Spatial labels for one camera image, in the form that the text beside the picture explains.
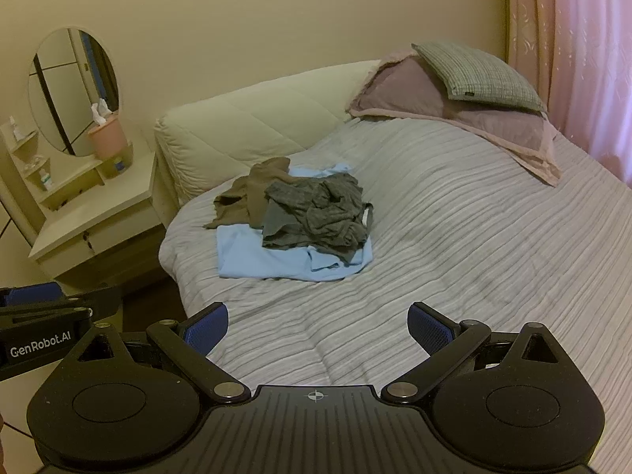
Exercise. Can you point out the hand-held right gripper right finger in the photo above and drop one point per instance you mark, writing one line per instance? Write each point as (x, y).
(428, 328)

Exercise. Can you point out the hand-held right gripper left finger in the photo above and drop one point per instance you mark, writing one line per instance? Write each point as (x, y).
(207, 328)

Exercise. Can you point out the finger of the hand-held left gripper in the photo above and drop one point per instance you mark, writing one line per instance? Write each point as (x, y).
(32, 294)
(84, 303)

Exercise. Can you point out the grey plaid shorts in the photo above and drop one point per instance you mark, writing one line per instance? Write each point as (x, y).
(335, 215)

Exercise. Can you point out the pile of unfolded clothes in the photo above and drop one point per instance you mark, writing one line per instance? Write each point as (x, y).
(256, 254)

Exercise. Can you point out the cream dressing table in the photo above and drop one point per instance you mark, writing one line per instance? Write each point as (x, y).
(98, 207)

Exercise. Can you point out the bed with striped cover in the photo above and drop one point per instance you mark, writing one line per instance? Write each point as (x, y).
(444, 217)

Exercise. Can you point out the small teal bottle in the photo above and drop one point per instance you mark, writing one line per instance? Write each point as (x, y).
(45, 180)

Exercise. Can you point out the dark grey garment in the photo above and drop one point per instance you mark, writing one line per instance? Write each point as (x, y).
(281, 219)

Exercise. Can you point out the brown garment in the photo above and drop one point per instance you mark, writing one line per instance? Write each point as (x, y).
(244, 197)

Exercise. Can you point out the blue-label jar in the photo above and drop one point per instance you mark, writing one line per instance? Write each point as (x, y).
(117, 167)

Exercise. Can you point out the pink tissue holder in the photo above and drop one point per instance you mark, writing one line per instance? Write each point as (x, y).
(107, 139)

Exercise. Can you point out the white tissue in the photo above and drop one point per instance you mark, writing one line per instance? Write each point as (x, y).
(100, 111)

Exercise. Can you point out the oval mirror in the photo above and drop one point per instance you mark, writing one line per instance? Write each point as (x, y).
(59, 94)

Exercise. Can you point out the cream padded headboard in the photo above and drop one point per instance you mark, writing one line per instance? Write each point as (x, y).
(247, 118)

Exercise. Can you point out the purple pillow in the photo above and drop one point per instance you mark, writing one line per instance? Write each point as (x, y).
(410, 94)

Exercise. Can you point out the grey-green checked pillow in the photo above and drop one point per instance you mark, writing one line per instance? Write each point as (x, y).
(484, 76)

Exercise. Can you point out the pink curtain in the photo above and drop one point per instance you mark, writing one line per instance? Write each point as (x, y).
(577, 44)

